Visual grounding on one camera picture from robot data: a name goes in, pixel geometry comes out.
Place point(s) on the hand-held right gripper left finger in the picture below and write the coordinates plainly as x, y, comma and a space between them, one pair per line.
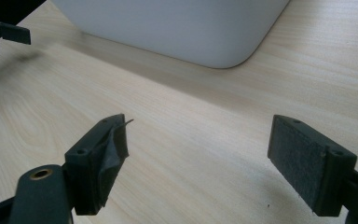
93, 168

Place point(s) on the white plastic bin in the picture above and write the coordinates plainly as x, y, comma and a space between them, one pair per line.
171, 28

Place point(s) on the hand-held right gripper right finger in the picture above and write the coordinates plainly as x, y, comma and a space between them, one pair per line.
304, 165

